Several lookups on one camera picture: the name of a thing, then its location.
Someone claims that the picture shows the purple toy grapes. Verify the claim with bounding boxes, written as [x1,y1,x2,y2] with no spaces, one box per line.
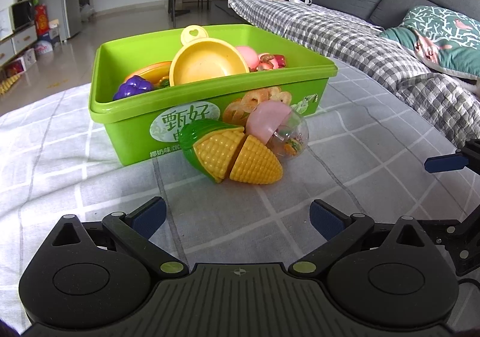
[113,75,154,101]

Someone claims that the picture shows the orange yellow toy slice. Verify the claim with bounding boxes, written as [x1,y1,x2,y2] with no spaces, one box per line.
[124,61,172,88]

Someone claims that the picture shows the yellow plastic toy bowl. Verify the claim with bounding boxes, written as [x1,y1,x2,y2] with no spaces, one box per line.
[169,25,250,87]

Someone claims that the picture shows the orange small figurine toy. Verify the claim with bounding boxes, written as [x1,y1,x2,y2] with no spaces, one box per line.
[256,53,279,71]

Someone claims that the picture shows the pink pig toy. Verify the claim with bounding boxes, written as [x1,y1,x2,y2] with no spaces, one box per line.
[236,45,260,71]

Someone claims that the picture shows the grey plaid blanket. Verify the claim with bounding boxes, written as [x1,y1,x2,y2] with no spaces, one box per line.
[214,0,479,147]

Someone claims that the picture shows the grey checked table cloth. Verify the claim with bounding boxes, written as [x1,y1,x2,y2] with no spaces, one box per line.
[1,69,479,329]

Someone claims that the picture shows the toy corn green half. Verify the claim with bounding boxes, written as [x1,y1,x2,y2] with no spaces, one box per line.
[179,119,245,182]

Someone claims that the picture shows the toy corn tip half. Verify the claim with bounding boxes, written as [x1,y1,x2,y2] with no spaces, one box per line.
[229,135,283,185]

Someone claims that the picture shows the teal patterned pillow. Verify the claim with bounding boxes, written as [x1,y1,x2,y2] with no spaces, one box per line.
[380,5,479,80]

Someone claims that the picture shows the pink clear capsule ball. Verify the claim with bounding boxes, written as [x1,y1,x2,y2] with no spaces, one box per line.
[246,101,309,160]

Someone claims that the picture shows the green plastic storage bin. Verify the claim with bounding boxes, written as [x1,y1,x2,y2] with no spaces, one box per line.
[89,24,338,166]

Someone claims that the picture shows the white wooden tv cabinet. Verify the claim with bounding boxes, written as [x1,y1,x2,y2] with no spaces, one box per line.
[0,25,38,68]

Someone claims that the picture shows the red gift box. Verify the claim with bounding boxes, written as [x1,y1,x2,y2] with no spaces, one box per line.
[34,5,50,36]

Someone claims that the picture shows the white microwave oven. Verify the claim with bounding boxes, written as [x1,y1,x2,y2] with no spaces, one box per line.
[1,0,34,40]

